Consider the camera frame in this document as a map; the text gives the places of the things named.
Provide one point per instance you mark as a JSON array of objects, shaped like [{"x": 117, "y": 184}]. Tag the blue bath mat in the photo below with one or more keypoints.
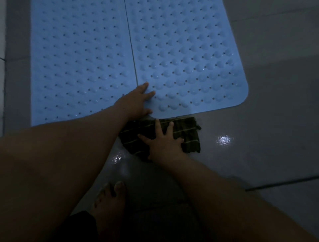
[
  {"x": 187, "y": 49},
  {"x": 79, "y": 62}
]

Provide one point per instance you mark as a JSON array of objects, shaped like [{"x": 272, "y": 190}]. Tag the person's left forearm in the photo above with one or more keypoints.
[{"x": 54, "y": 169}]

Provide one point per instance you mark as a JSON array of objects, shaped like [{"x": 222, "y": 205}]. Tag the person's right forearm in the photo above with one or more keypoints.
[{"x": 224, "y": 207}]

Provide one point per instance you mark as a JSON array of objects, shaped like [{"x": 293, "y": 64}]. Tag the person's black trousers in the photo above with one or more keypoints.
[{"x": 77, "y": 227}]

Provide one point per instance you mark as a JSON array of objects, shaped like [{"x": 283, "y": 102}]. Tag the person's right hand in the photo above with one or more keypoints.
[{"x": 165, "y": 147}]

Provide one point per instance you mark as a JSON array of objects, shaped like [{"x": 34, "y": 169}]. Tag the person's left foot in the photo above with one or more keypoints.
[{"x": 111, "y": 207}]

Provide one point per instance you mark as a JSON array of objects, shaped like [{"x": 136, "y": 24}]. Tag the dark striped cloth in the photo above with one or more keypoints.
[{"x": 189, "y": 134}]

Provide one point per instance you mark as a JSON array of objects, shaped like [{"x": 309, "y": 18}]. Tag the person's left hand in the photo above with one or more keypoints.
[{"x": 134, "y": 102}]

